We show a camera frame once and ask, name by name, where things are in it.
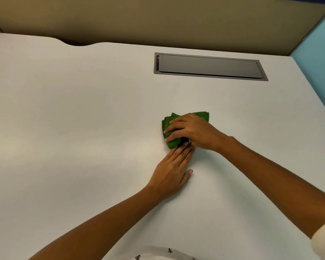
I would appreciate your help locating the person's right hand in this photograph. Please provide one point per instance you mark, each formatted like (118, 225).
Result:
(200, 132)

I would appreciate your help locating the person's left hand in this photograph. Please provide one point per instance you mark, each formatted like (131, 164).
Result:
(168, 177)

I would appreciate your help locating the person's left thumb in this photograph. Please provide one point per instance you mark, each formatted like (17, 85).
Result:
(187, 177)

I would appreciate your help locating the person's right fingers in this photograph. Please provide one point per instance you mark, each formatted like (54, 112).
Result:
(177, 127)

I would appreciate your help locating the green cloth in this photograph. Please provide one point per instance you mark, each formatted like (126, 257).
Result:
(171, 144)

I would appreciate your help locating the person's right forearm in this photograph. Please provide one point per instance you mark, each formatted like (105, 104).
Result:
(281, 184)

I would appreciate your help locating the person's left forearm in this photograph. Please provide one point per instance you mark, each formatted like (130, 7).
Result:
(97, 227)

